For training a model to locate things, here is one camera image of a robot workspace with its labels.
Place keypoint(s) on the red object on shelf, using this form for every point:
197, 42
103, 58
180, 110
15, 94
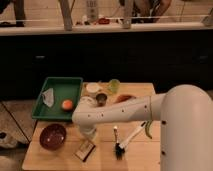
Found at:
103, 21

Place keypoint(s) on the white small bowl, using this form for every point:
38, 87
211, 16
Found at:
92, 88

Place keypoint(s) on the wooden board eraser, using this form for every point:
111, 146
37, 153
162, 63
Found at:
85, 150

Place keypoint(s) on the green chili pepper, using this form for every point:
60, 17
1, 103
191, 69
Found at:
147, 129

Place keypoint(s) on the crumpled white paper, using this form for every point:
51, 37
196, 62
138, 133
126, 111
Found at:
48, 97

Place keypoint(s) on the dark metal cup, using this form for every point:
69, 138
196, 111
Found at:
101, 99

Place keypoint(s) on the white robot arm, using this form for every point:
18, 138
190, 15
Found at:
185, 114

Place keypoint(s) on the green plastic tray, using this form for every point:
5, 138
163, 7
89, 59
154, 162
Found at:
64, 88

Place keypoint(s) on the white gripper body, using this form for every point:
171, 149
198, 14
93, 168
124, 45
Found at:
88, 131

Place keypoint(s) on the black brush white handle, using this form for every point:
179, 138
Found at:
117, 149

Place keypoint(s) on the green translucent cup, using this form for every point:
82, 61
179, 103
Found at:
113, 85

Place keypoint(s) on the dark red bowl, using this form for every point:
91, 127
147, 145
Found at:
53, 136

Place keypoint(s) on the orange fruit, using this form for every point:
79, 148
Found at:
67, 105

